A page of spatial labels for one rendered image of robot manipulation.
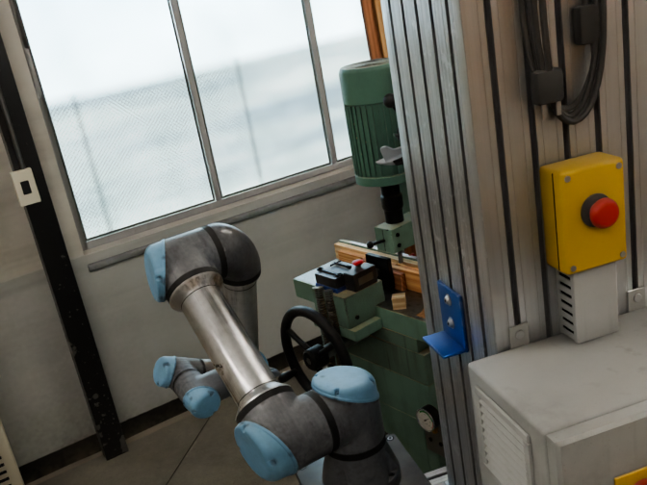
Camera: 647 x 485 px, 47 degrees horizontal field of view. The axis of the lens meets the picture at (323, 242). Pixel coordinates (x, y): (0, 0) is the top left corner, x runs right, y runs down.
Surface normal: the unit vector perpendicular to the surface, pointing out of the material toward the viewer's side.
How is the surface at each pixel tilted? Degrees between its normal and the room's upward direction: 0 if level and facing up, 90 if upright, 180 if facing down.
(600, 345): 0
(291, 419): 34
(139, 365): 90
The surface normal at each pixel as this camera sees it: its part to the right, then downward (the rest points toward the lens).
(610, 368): -0.17, -0.93
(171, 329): 0.52, 0.20
